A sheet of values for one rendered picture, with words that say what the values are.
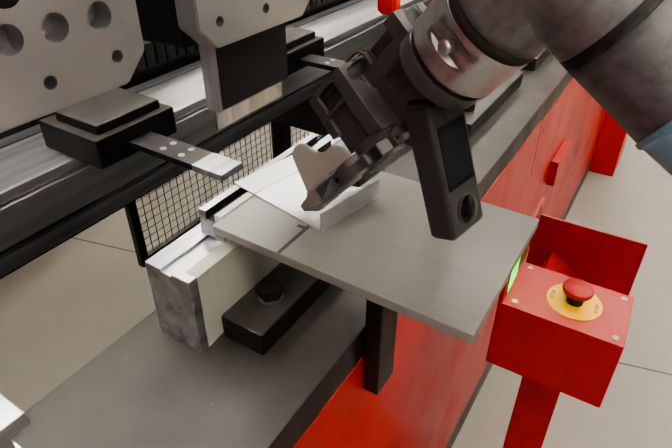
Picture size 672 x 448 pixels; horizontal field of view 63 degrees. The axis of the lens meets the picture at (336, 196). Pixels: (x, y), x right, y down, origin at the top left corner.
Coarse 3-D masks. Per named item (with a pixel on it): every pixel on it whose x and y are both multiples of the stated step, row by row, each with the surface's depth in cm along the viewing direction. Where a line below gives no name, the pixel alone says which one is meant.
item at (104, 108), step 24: (96, 96) 71; (120, 96) 71; (144, 96) 71; (48, 120) 68; (72, 120) 66; (96, 120) 65; (120, 120) 66; (144, 120) 68; (168, 120) 71; (48, 144) 69; (72, 144) 66; (96, 144) 63; (120, 144) 66; (144, 144) 66; (168, 144) 66; (192, 168) 62; (216, 168) 61; (240, 168) 63
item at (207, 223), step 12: (312, 144) 69; (324, 144) 67; (288, 156) 65; (228, 192) 58; (240, 192) 59; (216, 204) 56; (228, 204) 58; (204, 216) 56; (216, 216) 55; (204, 228) 57
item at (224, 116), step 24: (216, 48) 48; (240, 48) 50; (264, 48) 53; (216, 72) 49; (240, 72) 51; (264, 72) 54; (216, 96) 50; (240, 96) 52; (264, 96) 57; (216, 120) 52
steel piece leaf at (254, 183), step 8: (280, 160) 64; (288, 160) 64; (264, 168) 62; (272, 168) 62; (280, 168) 62; (288, 168) 62; (296, 168) 62; (248, 176) 60; (256, 176) 60; (264, 176) 60; (272, 176) 60; (280, 176) 60; (288, 176) 61; (240, 184) 59; (248, 184) 59; (256, 184) 59; (264, 184) 59; (272, 184) 59; (256, 192) 58
